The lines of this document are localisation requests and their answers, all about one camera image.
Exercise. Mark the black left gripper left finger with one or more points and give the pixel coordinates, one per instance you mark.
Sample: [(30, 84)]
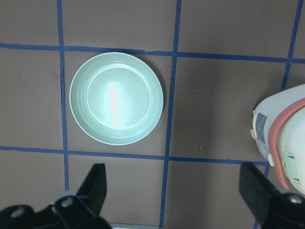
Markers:
[(78, 211)]

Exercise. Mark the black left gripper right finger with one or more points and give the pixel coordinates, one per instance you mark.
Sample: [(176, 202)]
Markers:
[(272, 208)]

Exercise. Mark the white rice cooker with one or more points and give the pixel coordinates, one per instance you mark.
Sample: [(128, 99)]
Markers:
[(279, 131)]

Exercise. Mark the light green plate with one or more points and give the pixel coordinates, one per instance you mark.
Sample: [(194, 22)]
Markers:
[(116, 98)]

